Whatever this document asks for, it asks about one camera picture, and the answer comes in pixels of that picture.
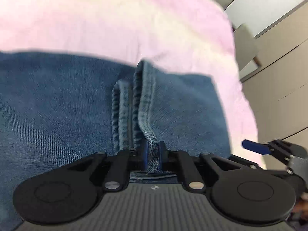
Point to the pink bed sheet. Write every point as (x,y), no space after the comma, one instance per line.
(177,36)

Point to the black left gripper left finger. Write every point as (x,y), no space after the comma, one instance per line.
(70,192)

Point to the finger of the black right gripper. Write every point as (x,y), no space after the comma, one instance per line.
(256,147)

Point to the blue denim pants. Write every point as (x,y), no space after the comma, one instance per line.
(57,108)

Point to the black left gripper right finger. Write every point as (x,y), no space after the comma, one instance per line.
(240,193)

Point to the beige wardrobe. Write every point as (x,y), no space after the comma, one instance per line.
(277,91)

